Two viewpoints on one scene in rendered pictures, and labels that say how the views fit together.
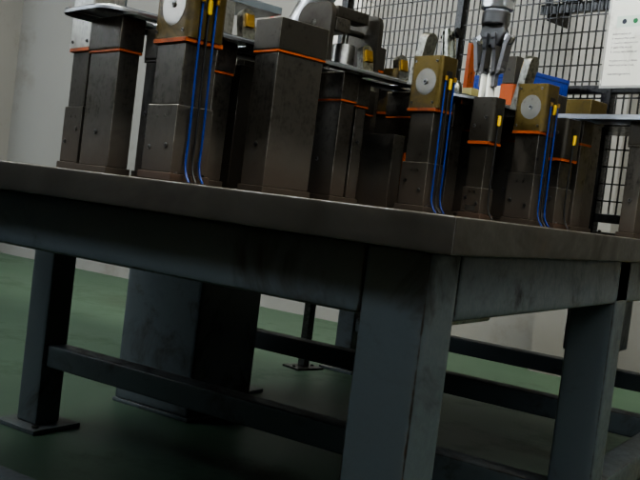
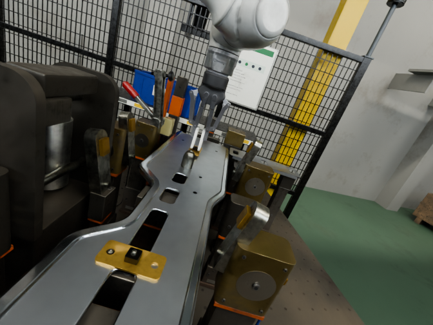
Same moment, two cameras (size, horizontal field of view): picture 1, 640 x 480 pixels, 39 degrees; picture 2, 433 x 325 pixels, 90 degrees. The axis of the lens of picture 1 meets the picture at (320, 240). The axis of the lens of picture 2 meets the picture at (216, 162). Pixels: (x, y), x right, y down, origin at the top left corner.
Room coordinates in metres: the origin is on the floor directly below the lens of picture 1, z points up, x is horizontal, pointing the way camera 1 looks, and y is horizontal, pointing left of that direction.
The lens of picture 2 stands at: (1.94, 0.08, 1.25)
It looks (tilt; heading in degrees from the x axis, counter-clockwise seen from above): 21 degrees down; 309
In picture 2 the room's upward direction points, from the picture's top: 19 degrees clockwise
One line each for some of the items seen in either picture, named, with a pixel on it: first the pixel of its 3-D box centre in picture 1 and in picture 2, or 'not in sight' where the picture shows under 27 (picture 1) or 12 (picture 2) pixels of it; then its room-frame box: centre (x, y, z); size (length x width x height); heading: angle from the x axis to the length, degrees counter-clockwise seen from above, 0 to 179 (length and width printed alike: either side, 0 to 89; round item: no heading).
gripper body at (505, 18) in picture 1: (494, 29); (212, 89); (2.43, -0.39, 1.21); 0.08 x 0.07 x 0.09; 41
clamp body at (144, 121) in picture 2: not in sight; (135, 169); (2.57, -0.28, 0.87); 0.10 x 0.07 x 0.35; 42
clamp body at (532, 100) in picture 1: (534, 156); (243, 213); (2.23, -0.50, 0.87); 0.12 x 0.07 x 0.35; 42
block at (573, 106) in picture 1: (578, 166); (223, 166); (2.52, -0.69, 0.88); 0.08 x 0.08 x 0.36; 42
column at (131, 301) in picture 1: (193, 302); not in sight; (2.85, 0.37, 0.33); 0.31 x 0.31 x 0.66; 58
